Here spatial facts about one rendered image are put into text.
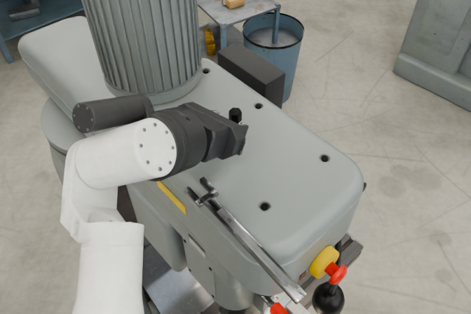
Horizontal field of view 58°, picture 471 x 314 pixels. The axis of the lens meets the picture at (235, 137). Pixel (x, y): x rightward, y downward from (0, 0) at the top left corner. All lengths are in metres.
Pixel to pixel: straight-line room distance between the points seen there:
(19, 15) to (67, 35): 3.33
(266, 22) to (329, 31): 1.13
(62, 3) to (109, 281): 4.42
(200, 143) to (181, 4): 0.27
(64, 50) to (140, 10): 0.58
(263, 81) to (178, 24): 0.43
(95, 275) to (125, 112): 0.18
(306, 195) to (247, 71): 0.55
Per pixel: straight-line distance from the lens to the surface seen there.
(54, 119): 1.37
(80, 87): 1.13
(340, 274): 0.76
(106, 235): 0.46
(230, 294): 1.06
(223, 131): 0.60
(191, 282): 1.70
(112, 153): 0.47
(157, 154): 0.46
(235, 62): 1.19
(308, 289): 1.66
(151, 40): 0.75
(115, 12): 0.73
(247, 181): 0.70
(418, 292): 2.86
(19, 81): 4.27
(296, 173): 0.72
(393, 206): 3.13
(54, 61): 1.25
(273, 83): 1.15
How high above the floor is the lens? 2.45
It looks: 47 degrees down
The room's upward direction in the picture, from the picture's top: straight up
